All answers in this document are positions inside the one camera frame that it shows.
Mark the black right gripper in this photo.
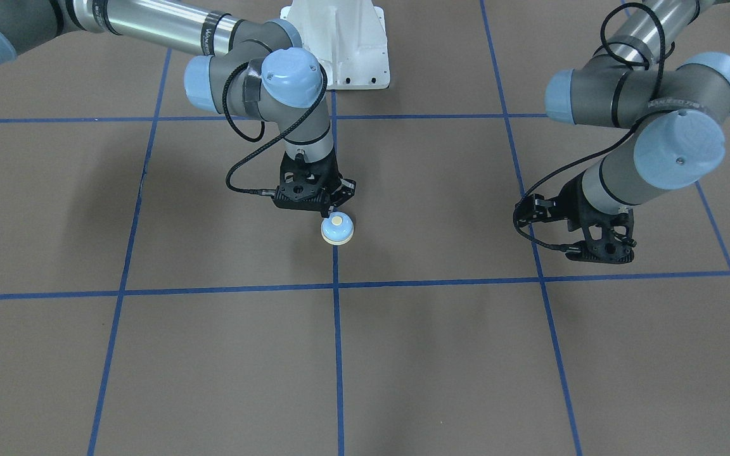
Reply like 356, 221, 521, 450
280, 152, 356, 210

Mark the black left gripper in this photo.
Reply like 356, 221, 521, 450
513, 176, 592, 232

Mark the blue call bell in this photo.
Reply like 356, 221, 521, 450
321, 212, 354, 246

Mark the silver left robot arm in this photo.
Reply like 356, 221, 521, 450
513, 1, 730, 231

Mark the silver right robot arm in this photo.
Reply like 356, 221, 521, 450
0, 1, 356, 217

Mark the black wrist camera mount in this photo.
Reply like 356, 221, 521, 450
565, 206, 636, 265
271, 167, 330, 219

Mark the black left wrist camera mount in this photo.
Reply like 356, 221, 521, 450
565, 206, 636, 265

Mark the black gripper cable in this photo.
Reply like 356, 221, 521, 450
221, 58, 329, 197
512, 1, 670, 254

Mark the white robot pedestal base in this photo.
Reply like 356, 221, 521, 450
280, 1, 391, 91

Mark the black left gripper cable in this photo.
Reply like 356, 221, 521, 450
512, 1, 670, 254

